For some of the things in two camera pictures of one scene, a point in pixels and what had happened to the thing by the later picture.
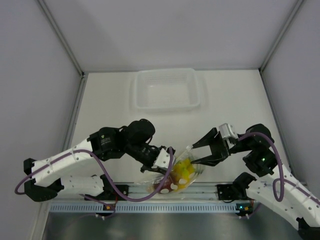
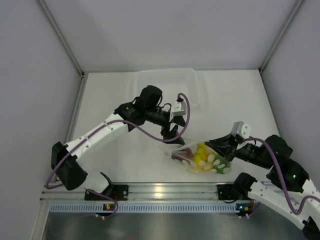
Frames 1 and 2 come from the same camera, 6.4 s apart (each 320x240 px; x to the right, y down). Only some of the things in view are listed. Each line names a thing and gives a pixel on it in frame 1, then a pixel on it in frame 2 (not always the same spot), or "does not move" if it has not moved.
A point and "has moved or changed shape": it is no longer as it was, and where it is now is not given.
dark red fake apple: (166, 184) -> (185, 153)
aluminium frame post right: (299, 2) does not move
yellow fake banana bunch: (182, 171) -> (203, 157)
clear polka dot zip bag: (178, 178) has moved or changed shape
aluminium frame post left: (54, 26) does not move
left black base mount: (109, 193) does not move
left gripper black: (148, 167) -> (173, 133)
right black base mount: (237, 190) does not move
